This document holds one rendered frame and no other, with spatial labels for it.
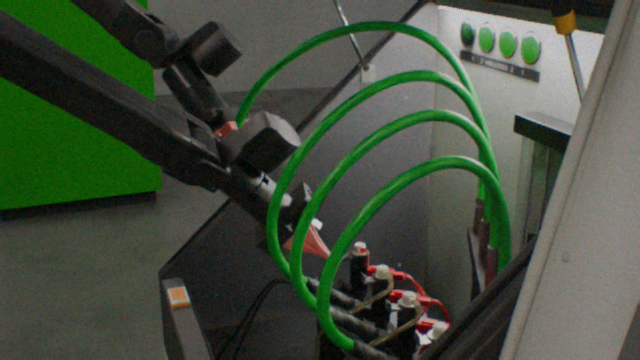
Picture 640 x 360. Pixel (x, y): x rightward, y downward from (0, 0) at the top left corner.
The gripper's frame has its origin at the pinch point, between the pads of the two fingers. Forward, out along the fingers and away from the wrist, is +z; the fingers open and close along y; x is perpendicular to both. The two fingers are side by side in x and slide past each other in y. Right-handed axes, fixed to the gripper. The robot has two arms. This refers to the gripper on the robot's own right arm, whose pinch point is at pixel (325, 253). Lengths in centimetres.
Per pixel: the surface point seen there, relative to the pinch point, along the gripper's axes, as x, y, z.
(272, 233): -11.2, 0.5, -11.3
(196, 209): 302, -114, 44
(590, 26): -5.4, 46.1, 0.5
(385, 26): 7.7, 28.6, -15.3
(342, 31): 8.6, 23.9, -19.1
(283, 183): -10.7, 6.1, -14.7
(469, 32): 25.9, 38.6, -0.4
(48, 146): 298, -139, -42
